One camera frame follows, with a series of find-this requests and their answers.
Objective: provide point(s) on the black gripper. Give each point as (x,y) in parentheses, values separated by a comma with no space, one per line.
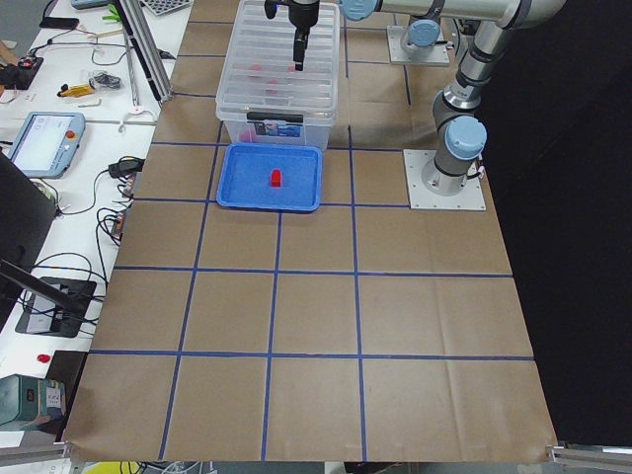
(302,14)

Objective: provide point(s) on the clear plastic box lid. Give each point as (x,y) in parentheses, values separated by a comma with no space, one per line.
(257,40)

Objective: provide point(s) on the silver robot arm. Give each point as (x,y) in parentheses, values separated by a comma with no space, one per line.
(461,138)
(423,33)

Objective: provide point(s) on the clear plastic storage box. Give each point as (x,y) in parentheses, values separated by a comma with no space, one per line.
(279,127)

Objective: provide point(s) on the blue plastic tray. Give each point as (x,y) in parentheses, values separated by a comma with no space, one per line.
(245,177)

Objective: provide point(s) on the teal metal box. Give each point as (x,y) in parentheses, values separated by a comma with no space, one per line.
(29,402)

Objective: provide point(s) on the long metal rod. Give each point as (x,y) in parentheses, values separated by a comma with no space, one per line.
(131,74)

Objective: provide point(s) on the green plastic clamp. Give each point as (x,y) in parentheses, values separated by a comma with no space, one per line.
(112,15)

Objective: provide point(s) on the silver allen key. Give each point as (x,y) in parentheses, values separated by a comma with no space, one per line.
(92,104)

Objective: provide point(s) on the black power adapter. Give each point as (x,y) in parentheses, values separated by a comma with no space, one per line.
(125,166)

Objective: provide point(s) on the yellow black tool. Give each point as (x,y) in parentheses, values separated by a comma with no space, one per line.
(75,91)

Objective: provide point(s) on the black phone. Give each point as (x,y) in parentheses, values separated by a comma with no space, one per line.
(59,23)

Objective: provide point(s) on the blue teach pendant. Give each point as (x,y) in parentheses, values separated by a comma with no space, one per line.
(46,143)

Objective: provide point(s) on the black monitor stand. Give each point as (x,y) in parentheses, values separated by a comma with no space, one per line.
(56,307)

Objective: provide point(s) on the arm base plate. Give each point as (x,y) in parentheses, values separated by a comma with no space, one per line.
(430,189)
(434,55)

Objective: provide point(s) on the aluminium frame post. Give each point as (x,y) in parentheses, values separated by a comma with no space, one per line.
(137,30)

